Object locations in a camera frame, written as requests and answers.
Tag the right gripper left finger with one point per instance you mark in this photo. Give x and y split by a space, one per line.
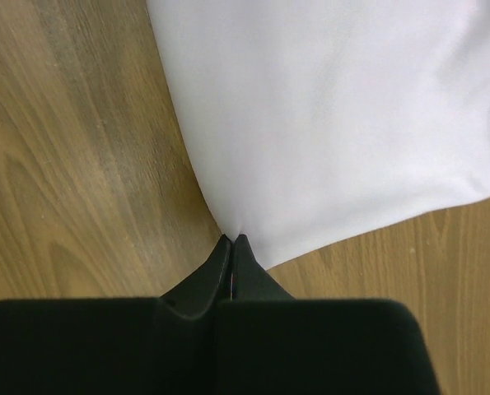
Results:
139 345

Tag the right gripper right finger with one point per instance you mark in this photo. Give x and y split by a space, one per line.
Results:
271 343

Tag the white t shirt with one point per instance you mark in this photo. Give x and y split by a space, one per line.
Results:
310 122

